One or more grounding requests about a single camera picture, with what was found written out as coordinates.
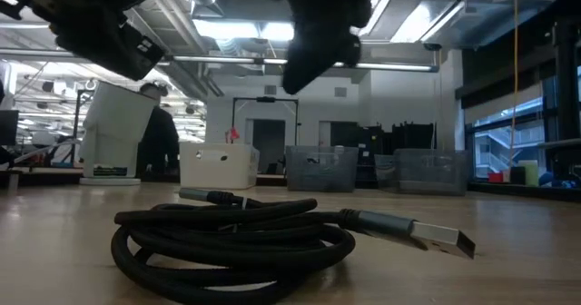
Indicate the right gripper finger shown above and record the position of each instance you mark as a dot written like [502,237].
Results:
[318,51]

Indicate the small grey bin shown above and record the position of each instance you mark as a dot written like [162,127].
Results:
[385,169]

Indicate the white plastic bin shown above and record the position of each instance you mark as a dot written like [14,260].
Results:
[218,166]

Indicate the large grey mesh bin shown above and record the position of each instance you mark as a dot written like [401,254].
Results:
[431,173]

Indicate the long ceiling light bar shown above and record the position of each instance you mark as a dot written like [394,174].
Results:
[390,66]

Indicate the black tripod pole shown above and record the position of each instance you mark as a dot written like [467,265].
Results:
[76,128]

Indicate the person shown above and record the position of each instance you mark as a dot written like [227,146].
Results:
[159,137]

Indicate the small red object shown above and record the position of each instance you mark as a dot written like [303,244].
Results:
[233,134]

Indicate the black monitor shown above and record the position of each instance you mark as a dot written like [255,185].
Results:
[9,128]

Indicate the red cup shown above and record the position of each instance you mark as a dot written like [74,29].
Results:
[495,177]

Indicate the black cup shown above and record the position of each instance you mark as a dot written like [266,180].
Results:
[515,175]

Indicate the pale green cup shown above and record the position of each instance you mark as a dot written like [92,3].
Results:
[532,173]

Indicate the black ledge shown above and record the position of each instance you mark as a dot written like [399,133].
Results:
[522,191]

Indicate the grey metal rod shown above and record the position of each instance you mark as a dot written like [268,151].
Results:
[563,143]

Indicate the blue object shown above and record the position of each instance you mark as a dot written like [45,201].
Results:
[547,179]

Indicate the black rectangular frame stand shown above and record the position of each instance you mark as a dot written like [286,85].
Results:
[265,99]

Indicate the white angled pedestal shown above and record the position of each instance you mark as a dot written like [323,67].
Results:
[113,132]

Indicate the black dome security camera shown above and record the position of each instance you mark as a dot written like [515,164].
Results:
[432,46]

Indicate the black vertical post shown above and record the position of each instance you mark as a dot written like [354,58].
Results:
[567,91]

